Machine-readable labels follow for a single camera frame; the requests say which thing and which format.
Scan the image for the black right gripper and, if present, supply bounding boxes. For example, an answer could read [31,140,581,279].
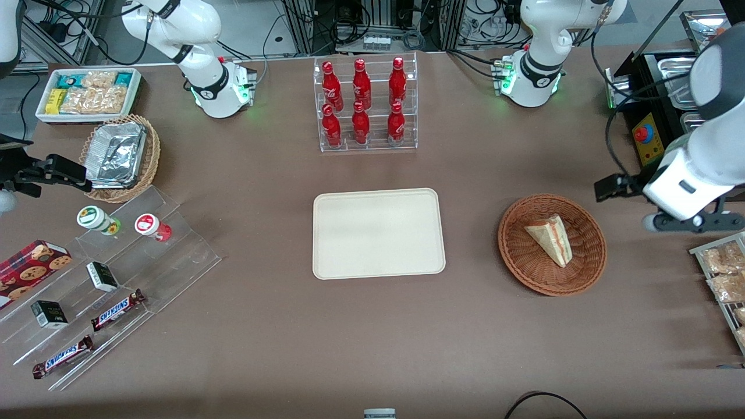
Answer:
[12,154,93,197]

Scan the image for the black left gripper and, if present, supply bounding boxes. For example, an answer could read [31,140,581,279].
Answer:
[594,173,644,203]

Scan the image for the triangular sandwich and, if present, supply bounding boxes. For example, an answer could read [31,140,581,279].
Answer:
[524,215,574,268]

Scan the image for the light tan wicker basket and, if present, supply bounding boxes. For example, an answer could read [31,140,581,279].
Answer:
[79,114,161,204]

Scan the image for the brown wicker basket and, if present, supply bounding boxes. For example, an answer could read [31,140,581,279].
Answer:
[498,194,608,297]

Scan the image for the cream plastic serving tray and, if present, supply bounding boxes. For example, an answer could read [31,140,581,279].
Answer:
[313,188,446,280]

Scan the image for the stacked aluminium foil containers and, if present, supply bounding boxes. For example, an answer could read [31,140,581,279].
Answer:
[86,122,148,190]

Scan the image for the green lid yogurt cup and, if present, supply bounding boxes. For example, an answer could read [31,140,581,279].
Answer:
[77,205,122,236]

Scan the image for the clear bag of nuts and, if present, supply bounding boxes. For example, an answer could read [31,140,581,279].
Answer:
[59,87,94,115]
[81,70,119,90]
[90,86,128,115]

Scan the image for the white rectangular snack bin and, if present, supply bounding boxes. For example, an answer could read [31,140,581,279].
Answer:
[36,68,143,125]

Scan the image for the red plaid cookie box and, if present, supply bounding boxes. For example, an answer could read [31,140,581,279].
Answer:
[0,240,73,310]

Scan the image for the steel food pan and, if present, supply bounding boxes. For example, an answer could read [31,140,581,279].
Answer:
[679,112,708,136]
[659,56,700,111]

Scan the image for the red lid yogurt cup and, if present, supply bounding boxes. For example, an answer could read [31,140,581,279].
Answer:
[134,214,173,243]

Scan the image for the black food warmer machine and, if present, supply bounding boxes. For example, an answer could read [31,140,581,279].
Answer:
[605,9,735,171]

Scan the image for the small black carton box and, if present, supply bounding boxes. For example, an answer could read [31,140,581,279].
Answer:
[30,300,69,330]
[86,261,119,292]

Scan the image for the clear acrylic stepped shelf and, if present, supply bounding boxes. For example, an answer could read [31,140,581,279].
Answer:
[0,185,222,392]

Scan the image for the Snickers chocolate bar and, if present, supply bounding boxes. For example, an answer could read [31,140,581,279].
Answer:
[32,335,94,379]
[91,289,146,332]

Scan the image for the red cola bottle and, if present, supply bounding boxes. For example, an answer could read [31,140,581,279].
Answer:
[322,104,343,148]
[353,58,372,111]
[387,102,406,147]
[389,56,407,107]
[322,61,345,112]
[352,101,371,145]

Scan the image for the clear acrylic bottle rack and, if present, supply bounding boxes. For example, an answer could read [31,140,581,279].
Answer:
[313,51,418,153]

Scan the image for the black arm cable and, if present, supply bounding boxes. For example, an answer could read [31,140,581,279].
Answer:
[590,0,694,182]

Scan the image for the metal wire tray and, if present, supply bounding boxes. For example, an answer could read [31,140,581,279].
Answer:
[689,232,745,357]

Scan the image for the black table edge cable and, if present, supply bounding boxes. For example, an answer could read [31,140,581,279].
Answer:
[503,390,589,419]

